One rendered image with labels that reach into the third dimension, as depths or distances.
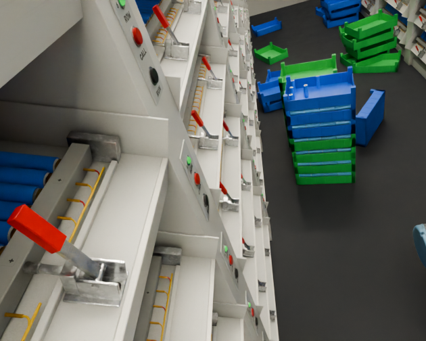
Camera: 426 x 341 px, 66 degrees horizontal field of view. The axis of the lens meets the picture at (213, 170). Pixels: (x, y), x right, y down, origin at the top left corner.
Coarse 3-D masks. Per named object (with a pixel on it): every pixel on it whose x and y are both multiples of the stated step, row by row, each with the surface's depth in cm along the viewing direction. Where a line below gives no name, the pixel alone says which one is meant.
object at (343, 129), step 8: (352, 120) 146; (288, 128) 157; (304, 128) 155; (312, 128) 154; (320, 128) 153; (328, 128) 152; (336, 128) 151; (344, 128) 150; (352, 128) 149; (296, 136) 159; (304, 136) 158; (312, 136) 157; (320, 136) 156
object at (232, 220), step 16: (224, 112) 110; (240, 112) 112; (224, 144) 101; (224, 160) 95; (240, 160) 96; (224, 176) 90; (240, 176) 90; (240, 192) 86; (240, 208) 81; (224, 224) 77; (240, 224) 78; (240, 240) 74; (240, 256) 71
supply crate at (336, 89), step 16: (288, 80) 159; (304, 80) 159; (320, 80) 157; (336, 80) 155; (352, 80) 146; (288, 96) 160; (304, 96) 156; (320, 96) 152; (336, 96) 140; (352, 96) 139
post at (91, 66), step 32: (96, 0) 26; (128, 0) 33; (96, 32) 28; (32, 64) 30; (64, 64) 30; (96, 64) 30; (128, 64) 30; (0, 96) 32; (32, 96) 32; (64, 96) 32; (96, 96) 32; (128, 96) 32; (192, 192) 43; (160, 224) 44; (192, 224) 44; (224, 288) 54
